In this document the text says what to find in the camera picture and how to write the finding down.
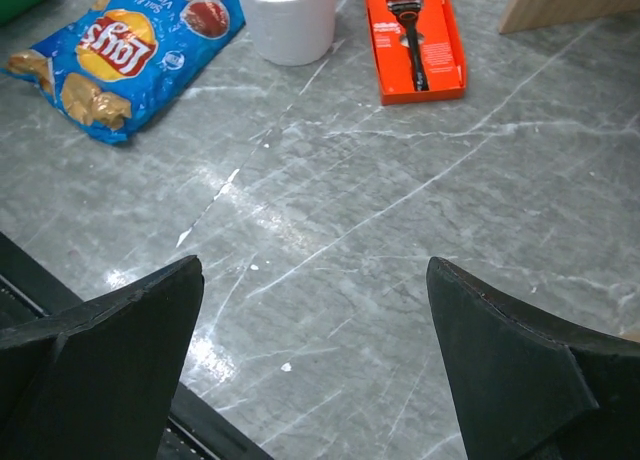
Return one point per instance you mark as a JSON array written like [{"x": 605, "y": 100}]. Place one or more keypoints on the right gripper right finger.
[{"x": 527, "y": 384}]

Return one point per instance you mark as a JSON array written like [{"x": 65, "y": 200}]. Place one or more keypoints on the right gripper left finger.
[{"x": 96, "y": 381}]

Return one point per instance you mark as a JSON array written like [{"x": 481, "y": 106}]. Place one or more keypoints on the wooden two-tier shelf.
[{"x": 521, "y": 15}]

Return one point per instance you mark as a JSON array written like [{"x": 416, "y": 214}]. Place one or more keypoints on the blue chips bag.
[{"x": 123, "y": 61}]

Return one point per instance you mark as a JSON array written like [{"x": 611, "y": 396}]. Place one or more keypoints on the orange razor box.
[{"x": 442, "y": 53}]

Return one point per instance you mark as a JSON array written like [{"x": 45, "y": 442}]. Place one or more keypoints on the black razor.
[{"x": 406, "y": 13}]

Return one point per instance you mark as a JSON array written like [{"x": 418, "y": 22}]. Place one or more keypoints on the white paper roll centre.
[{"x": 290, "y": 32}]

